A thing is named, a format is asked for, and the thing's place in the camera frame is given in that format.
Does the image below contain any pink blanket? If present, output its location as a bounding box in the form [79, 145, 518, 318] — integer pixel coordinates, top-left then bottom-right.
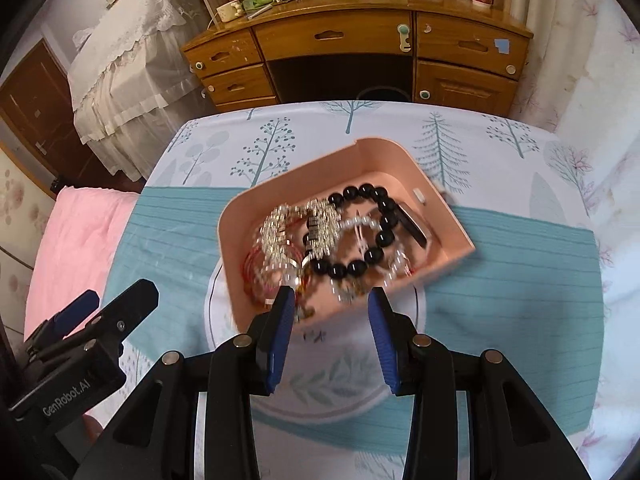
[25, 188, 140, 335]

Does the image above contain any brown wooden door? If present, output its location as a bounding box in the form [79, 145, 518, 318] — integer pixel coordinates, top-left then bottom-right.
[1, 40, 112, 188]

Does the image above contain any white floral curtain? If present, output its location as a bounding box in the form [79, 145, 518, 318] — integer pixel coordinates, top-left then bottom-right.
[504, 0, 639, 479]

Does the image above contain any pink plastic organizer box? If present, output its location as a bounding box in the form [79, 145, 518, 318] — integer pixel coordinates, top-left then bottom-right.
[218, 138, 475, 330]

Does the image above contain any wooden desk with drawers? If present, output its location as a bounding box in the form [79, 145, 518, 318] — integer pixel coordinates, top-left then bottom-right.
[182, 0, 533, 116]

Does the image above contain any pink smart watch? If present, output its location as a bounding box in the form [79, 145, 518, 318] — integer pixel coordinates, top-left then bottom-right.
[395, 202, 431, 249]

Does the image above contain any white lace covered furniture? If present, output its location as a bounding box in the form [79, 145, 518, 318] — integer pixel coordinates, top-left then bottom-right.
[67, 0, 215, 181]

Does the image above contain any gold leaf pearl bracelet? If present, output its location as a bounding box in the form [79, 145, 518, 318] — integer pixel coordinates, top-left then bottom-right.
[257, 198, 344, 273]

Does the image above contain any black bead bracelet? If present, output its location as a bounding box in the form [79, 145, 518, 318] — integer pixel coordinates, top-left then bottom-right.
[301, 182, 400, 281]

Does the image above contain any red string bead bracelet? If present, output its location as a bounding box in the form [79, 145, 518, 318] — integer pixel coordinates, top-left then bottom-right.
[241, 244, 306, 310]

